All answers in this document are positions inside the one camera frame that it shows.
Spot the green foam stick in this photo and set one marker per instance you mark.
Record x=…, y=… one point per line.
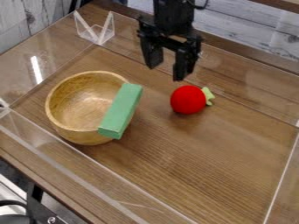
x=121, y=111

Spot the clear acrylic tray wall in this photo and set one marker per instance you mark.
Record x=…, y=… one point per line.
x=222, y=167

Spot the red toy tomato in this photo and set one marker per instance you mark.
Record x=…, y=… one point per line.
x=190, y=99

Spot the clear acrylic corner bracket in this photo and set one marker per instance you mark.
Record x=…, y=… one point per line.
x=98, y=34

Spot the black table leg bracket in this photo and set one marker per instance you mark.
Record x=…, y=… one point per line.
x=41, y=213

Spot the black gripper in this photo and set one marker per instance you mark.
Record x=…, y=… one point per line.
x=173, y=33

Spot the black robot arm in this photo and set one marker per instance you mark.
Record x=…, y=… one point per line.
x=176, y=8

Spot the brown wooden bowl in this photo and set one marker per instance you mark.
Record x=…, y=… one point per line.
x=77, y=104

